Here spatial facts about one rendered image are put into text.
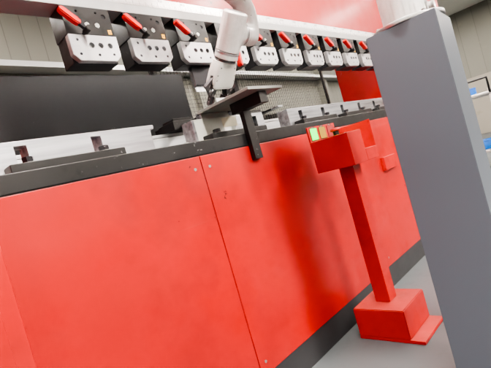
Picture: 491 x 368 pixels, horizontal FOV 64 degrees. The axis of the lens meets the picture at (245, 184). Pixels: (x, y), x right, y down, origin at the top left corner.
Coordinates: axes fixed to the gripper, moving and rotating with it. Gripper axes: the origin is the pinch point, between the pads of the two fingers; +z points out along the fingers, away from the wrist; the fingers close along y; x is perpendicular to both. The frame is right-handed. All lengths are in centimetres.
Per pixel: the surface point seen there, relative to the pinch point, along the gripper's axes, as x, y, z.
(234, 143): 18.8, 7.1, 7.5
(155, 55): -12.1, 20.7, -12.4
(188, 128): 1.4, 12.6, 9.1
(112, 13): -22.6, 31.3, -22.2
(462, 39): -238, -1166, -23
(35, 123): -50, 44, 26
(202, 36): -17.3, -3.0, -18.9
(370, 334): 81, -23, 63
